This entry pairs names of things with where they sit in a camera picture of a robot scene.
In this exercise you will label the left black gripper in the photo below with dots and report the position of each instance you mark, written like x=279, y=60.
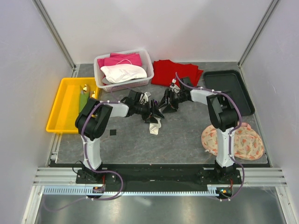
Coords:
x=155, y=113

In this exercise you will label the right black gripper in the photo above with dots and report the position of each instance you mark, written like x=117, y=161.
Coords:
x=170, y=94

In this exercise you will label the white paper napkin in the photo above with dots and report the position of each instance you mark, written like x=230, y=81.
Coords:
x=154, y=127

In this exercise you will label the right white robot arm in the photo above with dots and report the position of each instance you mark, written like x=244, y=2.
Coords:
x=223, y=114

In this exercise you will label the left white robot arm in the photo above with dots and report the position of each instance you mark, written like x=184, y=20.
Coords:
x=94, y=117

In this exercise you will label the red folded cloth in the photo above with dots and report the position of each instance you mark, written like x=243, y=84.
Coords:
x=165, y=71

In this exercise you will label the small black square marker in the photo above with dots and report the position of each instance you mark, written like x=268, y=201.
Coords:
x=113, y=132

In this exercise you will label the white plastic basket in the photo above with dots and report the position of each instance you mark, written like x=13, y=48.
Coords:
x=102, y=83

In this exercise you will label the pink cloth in basket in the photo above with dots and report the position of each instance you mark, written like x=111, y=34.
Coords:
x=116, y=59

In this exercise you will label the white cloth in basket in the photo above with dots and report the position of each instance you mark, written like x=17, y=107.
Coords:
x=123, y=72

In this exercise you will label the black plastic tray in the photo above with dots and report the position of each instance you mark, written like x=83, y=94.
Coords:
x=231, y=80

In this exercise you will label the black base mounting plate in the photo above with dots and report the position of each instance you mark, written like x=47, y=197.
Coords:
x=159, y=177

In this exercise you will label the yellow plastic tray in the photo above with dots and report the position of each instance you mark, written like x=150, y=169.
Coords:
x=66, y=104

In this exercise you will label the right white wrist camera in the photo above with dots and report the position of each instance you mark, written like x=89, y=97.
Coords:
x=174, y=87

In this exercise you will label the grey slotted cable duct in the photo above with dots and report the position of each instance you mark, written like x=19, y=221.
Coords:
x=99, y=190

